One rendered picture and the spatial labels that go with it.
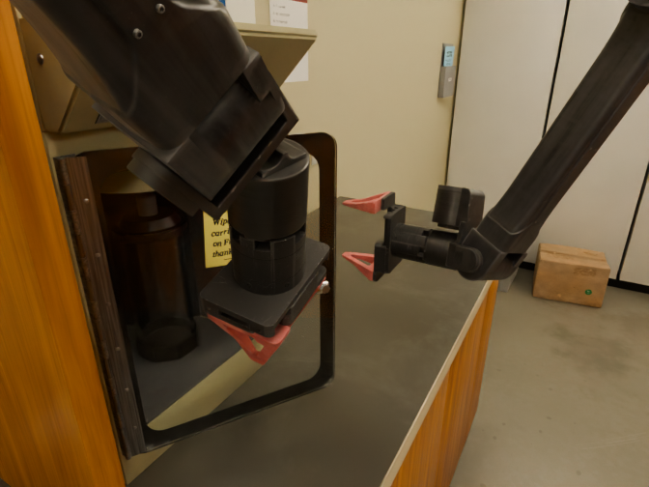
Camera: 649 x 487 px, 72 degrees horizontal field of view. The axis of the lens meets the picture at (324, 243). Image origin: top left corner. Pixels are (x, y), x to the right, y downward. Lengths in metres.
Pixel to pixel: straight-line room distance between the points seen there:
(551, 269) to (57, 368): 3.00
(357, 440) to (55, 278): 0.49
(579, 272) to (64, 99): 3.05
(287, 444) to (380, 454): 0.14
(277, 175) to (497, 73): 3.16
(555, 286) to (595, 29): 1.57
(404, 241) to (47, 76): 0.50
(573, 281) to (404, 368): 2.46
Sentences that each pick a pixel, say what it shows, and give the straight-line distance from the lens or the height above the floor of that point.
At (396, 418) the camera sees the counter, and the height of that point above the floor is 0.94.
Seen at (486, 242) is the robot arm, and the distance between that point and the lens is 0.64.
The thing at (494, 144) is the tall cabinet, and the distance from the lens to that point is 3.44.
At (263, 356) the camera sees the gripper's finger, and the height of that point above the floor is 1.24.
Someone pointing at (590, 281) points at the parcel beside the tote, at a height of 0.18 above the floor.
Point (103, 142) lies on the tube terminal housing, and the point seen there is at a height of 1.39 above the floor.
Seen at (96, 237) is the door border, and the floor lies 1.30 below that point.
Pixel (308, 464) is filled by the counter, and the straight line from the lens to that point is 0.71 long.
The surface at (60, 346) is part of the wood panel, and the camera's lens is 0.46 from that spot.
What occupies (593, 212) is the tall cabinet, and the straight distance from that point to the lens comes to 3.49.
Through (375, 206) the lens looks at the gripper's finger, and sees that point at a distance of 0.70.
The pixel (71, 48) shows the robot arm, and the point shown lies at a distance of 0.19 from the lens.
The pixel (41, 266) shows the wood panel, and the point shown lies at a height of 1.32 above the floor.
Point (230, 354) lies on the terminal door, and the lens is 0.63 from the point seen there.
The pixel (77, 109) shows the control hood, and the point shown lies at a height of 1.43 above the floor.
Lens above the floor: 1.48
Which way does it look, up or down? 23 degrees down
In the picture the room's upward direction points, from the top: straight up
